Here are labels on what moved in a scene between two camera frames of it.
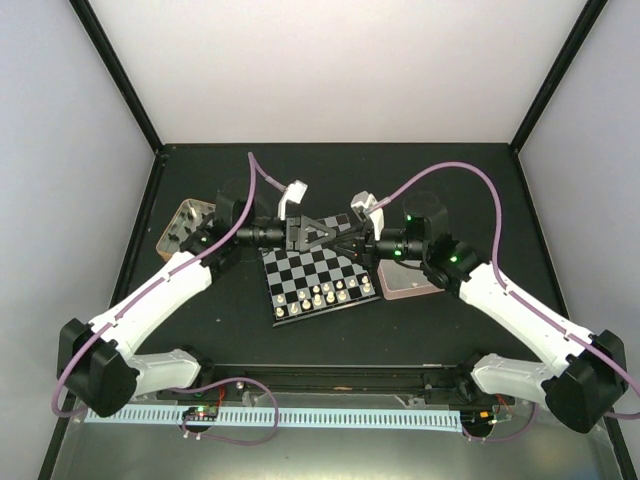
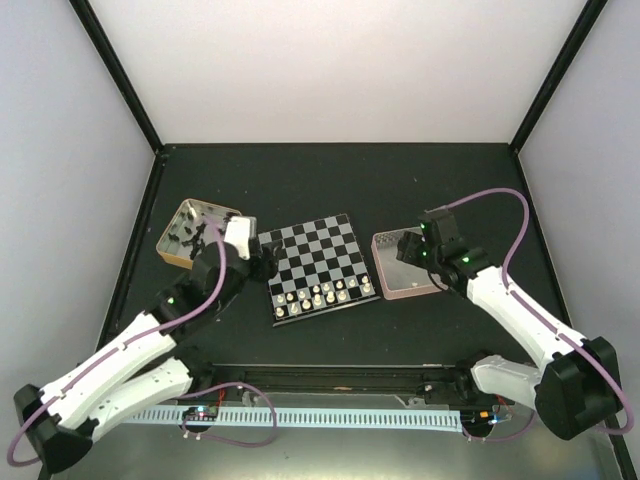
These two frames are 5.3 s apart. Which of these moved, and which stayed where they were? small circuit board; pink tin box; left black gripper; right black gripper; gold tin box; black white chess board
Moved: left black gripper; right black gripper
Stayed: gold tin box; pink tin box; small circuit board; black white chess board
